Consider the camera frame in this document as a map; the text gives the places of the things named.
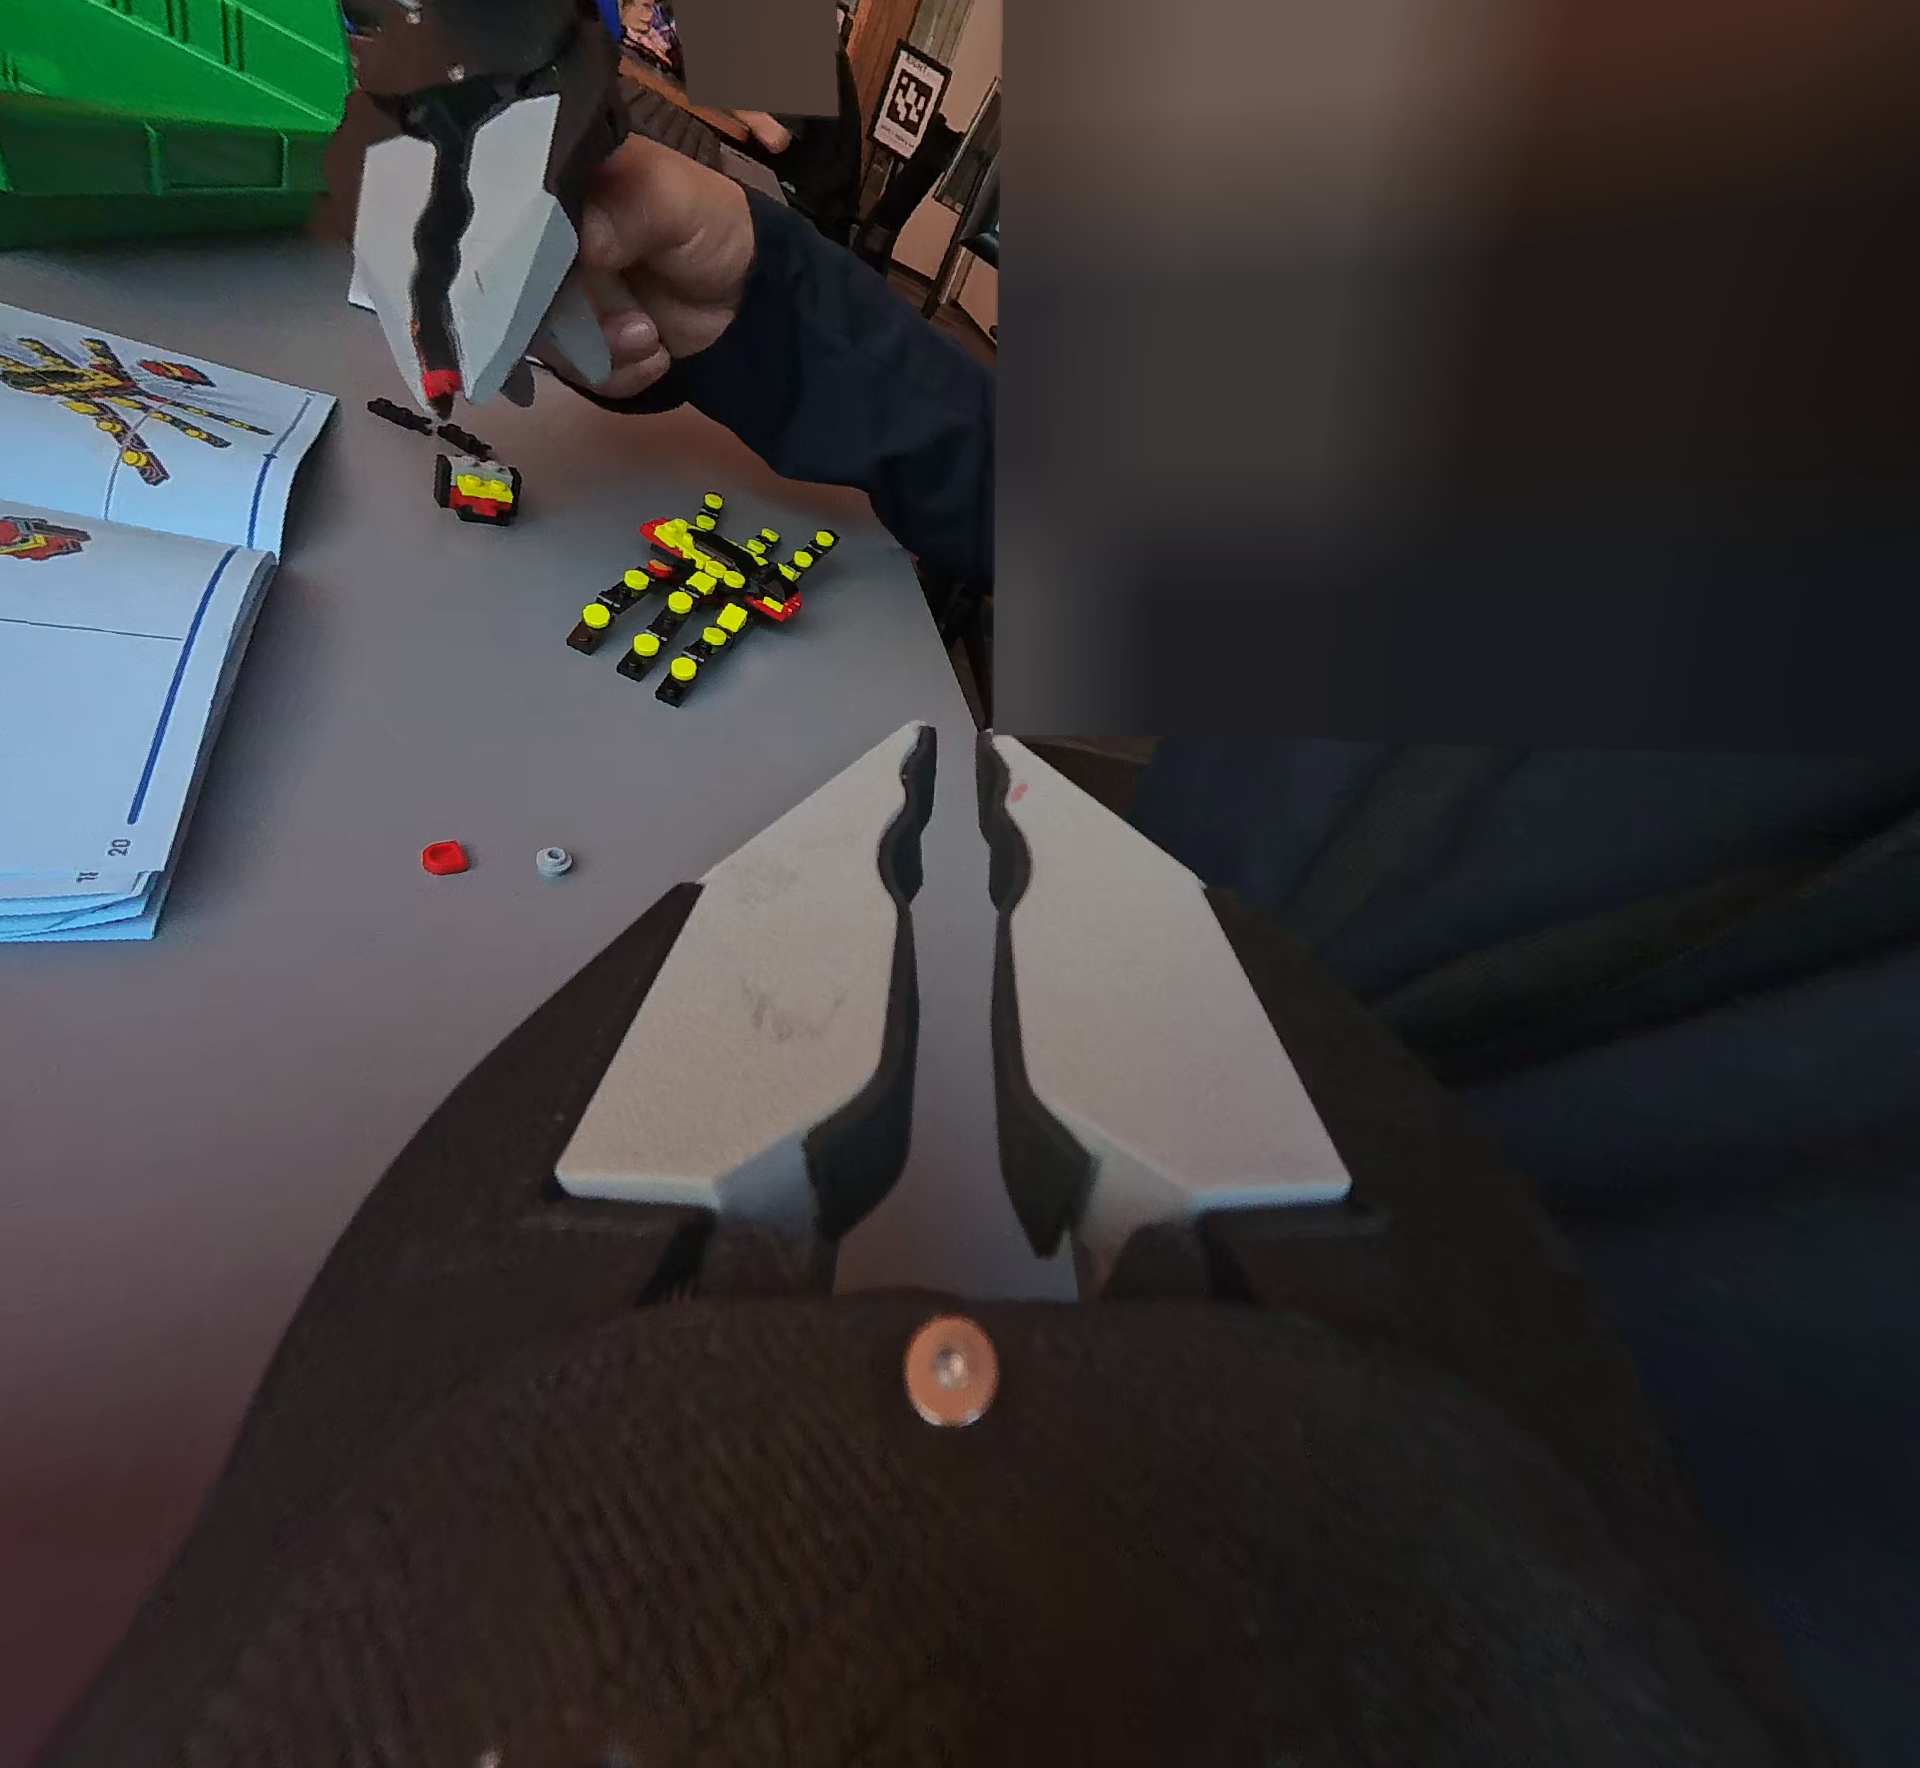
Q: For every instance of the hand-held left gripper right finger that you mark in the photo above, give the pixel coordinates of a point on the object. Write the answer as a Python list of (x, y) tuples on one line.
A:
[(1163, 1018)]

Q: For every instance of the small red yellow lego block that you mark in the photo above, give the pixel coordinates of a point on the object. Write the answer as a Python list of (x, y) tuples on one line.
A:
[(476, 488)]

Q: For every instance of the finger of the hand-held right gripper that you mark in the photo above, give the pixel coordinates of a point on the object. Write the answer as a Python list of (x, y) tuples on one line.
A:
[(510, 253), (394, 253)]

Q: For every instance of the red lego stud piece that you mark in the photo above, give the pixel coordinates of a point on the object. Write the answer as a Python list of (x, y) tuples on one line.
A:
[(447, 855)]

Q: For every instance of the black yellow lego spider body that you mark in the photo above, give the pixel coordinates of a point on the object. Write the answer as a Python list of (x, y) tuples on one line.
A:
[(701, 589)]

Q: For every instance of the black white marker sign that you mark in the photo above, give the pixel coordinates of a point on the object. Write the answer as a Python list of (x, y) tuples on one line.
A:
[(913, 100)]

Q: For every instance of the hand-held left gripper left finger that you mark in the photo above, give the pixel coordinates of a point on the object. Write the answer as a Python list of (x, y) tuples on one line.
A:
[(750, 1003)]

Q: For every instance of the person's right hand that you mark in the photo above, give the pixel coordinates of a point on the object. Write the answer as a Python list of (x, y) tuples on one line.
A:
[(675, 261)]

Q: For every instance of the black lego link strip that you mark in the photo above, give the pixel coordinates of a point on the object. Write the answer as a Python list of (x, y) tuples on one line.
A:
[(427, 422)]

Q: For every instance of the green plastic bin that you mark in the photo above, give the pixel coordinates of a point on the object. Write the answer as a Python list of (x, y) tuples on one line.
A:
[(151, 43)]

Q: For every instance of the lego instruction booklet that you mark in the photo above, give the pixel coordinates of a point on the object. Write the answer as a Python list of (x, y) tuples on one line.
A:
[(120, 597)]

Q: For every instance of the person's right forearm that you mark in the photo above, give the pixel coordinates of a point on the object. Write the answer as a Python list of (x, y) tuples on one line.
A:
[(856, 373)]

